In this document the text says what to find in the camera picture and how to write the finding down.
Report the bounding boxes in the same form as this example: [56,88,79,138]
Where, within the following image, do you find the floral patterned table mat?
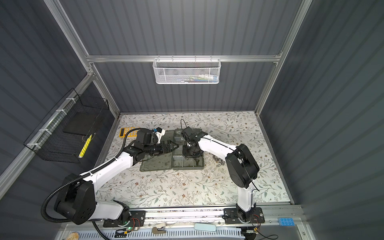
[96,112,290,208]

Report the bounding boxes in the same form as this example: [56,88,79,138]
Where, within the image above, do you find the light blue oval object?
[194,223,217,232]

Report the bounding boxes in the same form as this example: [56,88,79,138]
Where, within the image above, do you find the pile of screws and nuts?
[212,155,226,167]

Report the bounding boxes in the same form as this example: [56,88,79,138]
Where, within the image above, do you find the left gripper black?
[143,139,179,157]

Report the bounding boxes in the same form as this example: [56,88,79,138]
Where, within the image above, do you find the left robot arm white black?
[54,128,179,225]

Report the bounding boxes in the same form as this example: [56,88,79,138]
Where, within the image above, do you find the black wire mesh basket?
[24,89,110,164]

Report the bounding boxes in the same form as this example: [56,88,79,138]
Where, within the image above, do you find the white wire mesh basket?
[153,59,222,85]

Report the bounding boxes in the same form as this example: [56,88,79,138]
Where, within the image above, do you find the blue lego brick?
[278,218,295,227]

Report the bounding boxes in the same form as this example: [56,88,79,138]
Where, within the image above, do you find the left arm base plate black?
[103,211,146,228]

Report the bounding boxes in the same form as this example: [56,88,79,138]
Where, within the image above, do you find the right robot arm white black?
[182,127,260,223]

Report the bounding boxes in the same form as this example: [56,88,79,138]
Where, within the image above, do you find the yellow calculator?
[119,127,138,138]

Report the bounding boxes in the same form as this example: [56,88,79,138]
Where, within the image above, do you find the clear green compartment organizer box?
[140,129,205,172]

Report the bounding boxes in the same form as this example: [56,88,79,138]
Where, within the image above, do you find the beige tape dispenser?
[152,223,167,235]

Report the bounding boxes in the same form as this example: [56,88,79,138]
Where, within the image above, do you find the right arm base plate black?
[222,207,265,225]

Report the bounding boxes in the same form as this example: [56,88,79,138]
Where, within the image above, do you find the yellow marker pen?
[78,135,93,159]

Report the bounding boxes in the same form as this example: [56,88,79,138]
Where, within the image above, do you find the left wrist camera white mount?
[154,127,166,144]

